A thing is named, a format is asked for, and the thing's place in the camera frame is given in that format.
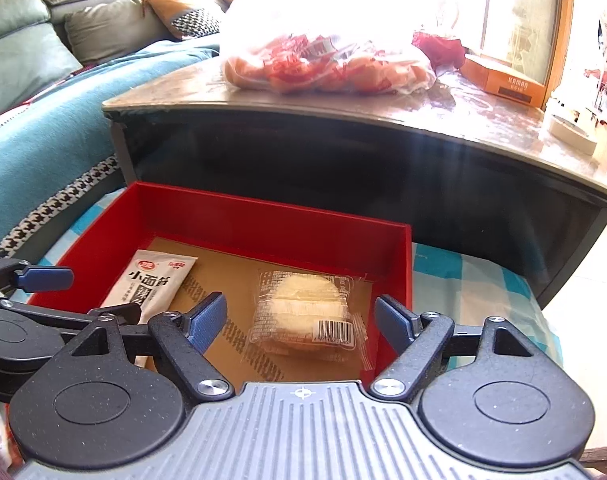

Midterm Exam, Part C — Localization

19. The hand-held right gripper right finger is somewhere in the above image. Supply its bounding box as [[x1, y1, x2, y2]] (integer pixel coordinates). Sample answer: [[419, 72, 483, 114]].
[[369, 294, 548, 404]]

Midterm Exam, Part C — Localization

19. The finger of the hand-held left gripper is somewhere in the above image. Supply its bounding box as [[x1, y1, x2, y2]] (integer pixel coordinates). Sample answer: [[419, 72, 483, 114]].
[[0, 248, 75, 295], [0, 299, 145, 334]]

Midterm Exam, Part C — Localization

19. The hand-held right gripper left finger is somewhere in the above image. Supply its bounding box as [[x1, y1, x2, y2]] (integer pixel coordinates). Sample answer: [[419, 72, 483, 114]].
[[53, 291, 235, 404]]

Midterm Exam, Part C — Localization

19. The white printed snack packet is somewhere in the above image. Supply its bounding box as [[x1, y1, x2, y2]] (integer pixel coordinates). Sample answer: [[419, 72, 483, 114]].
[[99, 249, 199, 326]]

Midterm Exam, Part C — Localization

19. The clear bread packet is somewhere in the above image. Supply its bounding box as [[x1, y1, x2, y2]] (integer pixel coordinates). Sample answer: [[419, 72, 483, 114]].
[[247, 269, 370, 361]]

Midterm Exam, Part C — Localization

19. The red cardboard box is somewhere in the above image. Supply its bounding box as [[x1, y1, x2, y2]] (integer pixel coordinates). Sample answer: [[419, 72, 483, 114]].
[[28, 181, 414, 386]]

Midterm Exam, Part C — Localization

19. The clear plastic bag of snacks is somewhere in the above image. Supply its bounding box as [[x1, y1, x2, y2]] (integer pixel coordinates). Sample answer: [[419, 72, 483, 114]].
[[222, 0, 437, 96]]

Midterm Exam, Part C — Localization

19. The brown cardboard liner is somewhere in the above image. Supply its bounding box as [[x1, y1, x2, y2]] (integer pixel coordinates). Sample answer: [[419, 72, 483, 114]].
[[133, 237, 379, 386]]

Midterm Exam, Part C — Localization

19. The blue white checkered cloth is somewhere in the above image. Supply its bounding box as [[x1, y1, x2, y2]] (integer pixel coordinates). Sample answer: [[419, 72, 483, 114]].
[[33, 190, 564, 372]]

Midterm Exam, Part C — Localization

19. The teal houndstooth-trim blanket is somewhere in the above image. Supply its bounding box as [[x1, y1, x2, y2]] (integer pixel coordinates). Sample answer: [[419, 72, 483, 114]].
[[0, 35, 222, 262]]

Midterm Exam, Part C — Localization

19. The dark coffee table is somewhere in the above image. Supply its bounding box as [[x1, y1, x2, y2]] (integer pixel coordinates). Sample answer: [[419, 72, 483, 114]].
[[102, 57, 607, 307]]

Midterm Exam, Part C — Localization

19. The green cushion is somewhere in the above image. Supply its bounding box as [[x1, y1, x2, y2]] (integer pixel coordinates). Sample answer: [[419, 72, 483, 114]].
[[0, 0, 84, 121]]

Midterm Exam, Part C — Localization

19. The grey cushion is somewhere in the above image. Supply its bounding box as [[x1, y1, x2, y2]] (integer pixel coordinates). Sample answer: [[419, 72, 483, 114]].
[[63, 0, 160, 64]]

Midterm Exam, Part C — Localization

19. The orange cardboard box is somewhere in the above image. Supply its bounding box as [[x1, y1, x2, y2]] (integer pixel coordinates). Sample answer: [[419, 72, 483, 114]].
[[458, 54, 547, 109]]

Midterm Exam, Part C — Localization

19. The red plastic bag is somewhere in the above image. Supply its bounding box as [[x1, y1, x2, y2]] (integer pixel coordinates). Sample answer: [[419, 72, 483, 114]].
[[412, 30, 467, 72]]

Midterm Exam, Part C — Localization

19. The orange houndstooth cushion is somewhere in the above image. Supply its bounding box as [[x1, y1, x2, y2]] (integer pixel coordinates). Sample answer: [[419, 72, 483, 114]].
[[146, 0, 234, 41]]

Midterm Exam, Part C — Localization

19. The wooden window frame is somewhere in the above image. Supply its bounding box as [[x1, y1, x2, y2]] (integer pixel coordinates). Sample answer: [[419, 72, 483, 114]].
[[483, 0, 570, 107]]

